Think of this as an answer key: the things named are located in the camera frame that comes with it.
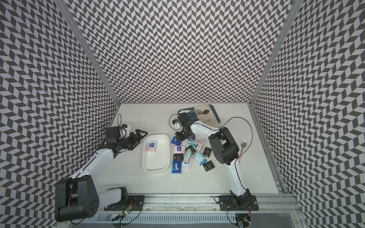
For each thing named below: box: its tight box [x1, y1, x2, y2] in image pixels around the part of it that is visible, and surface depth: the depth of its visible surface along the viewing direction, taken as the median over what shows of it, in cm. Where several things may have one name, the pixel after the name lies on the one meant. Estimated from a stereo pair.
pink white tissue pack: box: [173, 145, 186, 154], surface depth 92 cm
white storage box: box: [142, 133, 171, 173], surface depth 90 cm
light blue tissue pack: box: [193, 152, 208, 166], surface depth 88 cm
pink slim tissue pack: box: [196, 139, 205, 150], surface depth 91 cm
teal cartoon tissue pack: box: [187, 140, 199, 148], surface depth 93 cm
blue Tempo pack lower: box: [171, 161, 182, 175], surface depth 84 cm
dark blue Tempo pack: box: [171, 135, 182, 146], surface depth 96 cm
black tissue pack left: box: [172, 153, 184, 162], surface depth 88 cm
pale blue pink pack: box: [181, 153, 191, 169], surface depth 86 cm
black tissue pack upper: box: [202, 146, 213, 158], surface depth 91 cm
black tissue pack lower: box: [202, 160, 215, 172], surface depth 86 cm
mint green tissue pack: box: [183, 148, 193, 164], surface depth 84 cm
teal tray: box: [178, 104, 221, 124], surface depth 114 cm
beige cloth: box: [193, 104, 221, 129], surface depth 111 cm
